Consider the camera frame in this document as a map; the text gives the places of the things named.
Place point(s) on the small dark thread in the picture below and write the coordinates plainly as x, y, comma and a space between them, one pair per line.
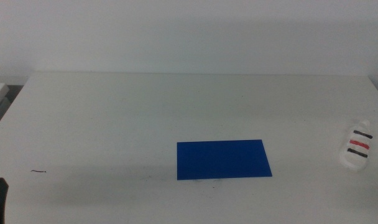
38, 171

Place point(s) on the blue rectangular mat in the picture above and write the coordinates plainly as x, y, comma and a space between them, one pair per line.
221, 159

